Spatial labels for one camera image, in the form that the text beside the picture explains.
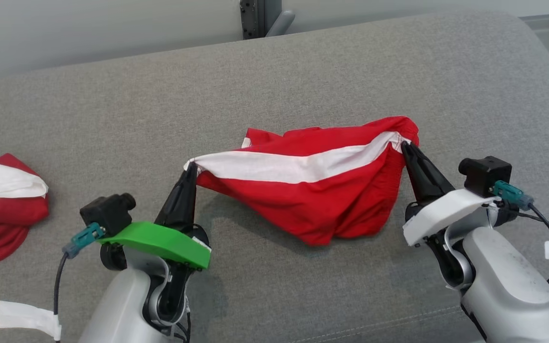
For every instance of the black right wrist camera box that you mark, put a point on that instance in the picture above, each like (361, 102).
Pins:
(486, 174)

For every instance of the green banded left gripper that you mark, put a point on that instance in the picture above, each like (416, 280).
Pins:
(160, 240)

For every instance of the grey metal frame bracket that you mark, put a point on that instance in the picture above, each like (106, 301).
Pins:
(255, 19)

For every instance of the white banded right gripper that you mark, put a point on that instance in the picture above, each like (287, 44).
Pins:
(441, 212)

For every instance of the red shorts with white stripe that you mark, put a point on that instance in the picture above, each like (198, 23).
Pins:
(312, 195)

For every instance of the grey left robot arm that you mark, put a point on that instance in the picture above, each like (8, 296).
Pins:
(117, 305)

